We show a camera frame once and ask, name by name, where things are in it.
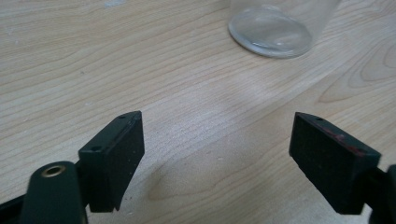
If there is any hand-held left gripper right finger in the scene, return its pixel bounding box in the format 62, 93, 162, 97
289, 111, 382, 216

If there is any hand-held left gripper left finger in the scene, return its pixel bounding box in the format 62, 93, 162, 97
78, 110, 146, 213

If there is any clear glass jar with hinged lid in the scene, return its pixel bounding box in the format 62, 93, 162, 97
228, 0, 342, 60

